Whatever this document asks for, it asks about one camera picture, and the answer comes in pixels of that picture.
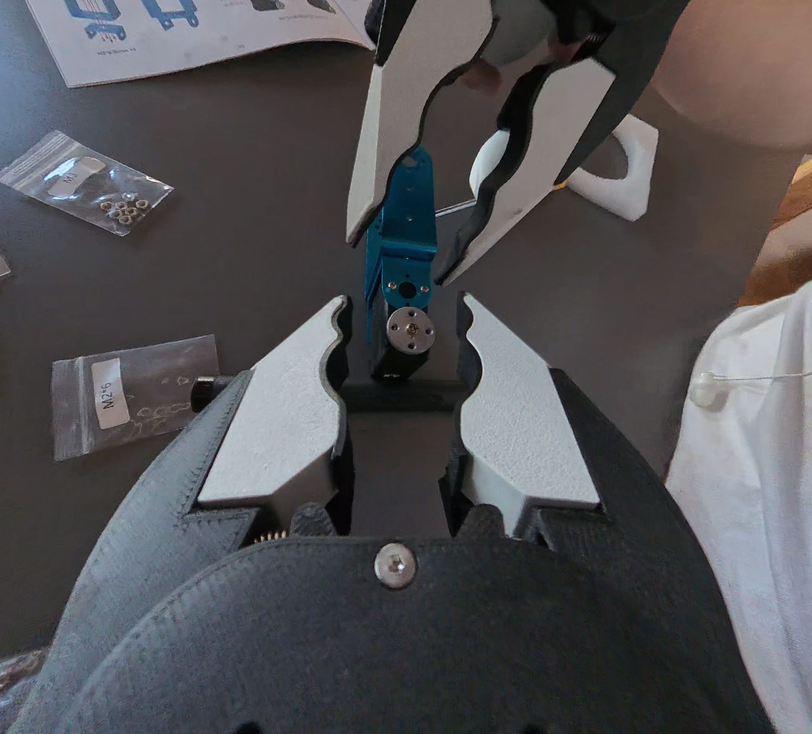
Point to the assembly instruction booklet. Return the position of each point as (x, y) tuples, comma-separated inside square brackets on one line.
[(190, 33)]

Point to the black servo with silver horn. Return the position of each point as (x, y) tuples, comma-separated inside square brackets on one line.
[(406, 336)]

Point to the labelled clear bag of screws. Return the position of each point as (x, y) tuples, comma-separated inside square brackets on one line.
[(149, 407)]

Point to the person's white shirt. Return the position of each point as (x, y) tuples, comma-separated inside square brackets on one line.
[(748, 525)]

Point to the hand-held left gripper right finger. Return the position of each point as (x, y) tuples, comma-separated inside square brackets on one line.
[(526, 429)]

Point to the dark grey desk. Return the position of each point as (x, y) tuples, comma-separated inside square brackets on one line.
[(254, 176)]

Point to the brown wooden furniture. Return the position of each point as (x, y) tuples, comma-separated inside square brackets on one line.
[(783, 252)]

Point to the labelled clear bag of nuts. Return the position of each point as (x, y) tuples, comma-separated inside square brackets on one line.
[(63, 173)]

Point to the white foam block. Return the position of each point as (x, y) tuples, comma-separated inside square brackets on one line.
[(641, 163)]

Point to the person's right forearm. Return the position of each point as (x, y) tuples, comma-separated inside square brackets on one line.
[(736, 49)]

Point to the person's right hand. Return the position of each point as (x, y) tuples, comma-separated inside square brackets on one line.
[(482, 74)]

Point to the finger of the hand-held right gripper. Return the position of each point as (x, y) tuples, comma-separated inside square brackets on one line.
[(418, 62), (552, 125)]

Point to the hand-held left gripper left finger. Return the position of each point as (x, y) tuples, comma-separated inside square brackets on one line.
[(273, 423)]

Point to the blue metal bracket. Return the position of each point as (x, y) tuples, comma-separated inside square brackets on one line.
[(406, 226)]

